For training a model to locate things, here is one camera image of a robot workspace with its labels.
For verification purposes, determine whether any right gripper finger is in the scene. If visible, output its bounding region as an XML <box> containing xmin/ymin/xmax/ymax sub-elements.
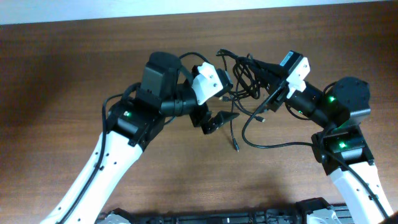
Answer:
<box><xmin>245</xmin><ymin>58</ymin><xmax>287</xmax><ymax>77</ymax></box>
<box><xmin>249</xmin><ymin>67</ymin><xmax>282</xmax><ymax>96</ymax></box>

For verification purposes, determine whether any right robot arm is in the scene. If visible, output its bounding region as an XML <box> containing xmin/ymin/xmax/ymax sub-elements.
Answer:
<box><xmin>245</xmin><ymin>51</ymin><xmax>394</xmax><ymax>223</ymax></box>

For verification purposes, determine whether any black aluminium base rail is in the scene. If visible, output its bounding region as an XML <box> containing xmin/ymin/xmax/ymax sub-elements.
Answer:
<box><xmin>95</xmin><ymin>197</ymin><xmax>354</xmax><ymax>224</ymax></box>

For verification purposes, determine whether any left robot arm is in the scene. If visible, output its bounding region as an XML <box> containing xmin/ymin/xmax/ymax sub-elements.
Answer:
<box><xmin>43</xmin><ymin>52</ymin><xmax>238</xmax><ymax>223</ymax></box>

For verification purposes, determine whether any right camera cable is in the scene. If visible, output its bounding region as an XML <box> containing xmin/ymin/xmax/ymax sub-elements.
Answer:
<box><xmin>241</xmin><ymin>80</ymin><xmax>389</xmax><ymax>220</ymax></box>

